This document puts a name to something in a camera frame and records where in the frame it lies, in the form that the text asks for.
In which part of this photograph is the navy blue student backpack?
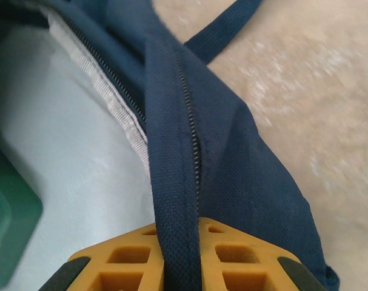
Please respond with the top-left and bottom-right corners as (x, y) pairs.
(0, 0), (342, 291)

